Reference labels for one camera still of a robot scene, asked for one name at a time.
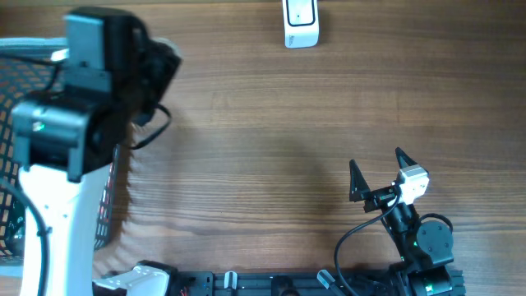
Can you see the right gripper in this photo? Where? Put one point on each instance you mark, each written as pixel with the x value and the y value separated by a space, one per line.
pixel 359 190

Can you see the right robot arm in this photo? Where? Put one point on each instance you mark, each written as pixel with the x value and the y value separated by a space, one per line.
pixel 424 242

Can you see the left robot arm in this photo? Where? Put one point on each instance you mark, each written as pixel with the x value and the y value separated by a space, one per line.
pixel 115 75

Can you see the white barcode scanner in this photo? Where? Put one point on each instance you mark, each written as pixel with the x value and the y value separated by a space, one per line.
pixel 301 23

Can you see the grey plastic mesh basket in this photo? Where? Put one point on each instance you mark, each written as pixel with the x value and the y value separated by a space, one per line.
pixel 55 49

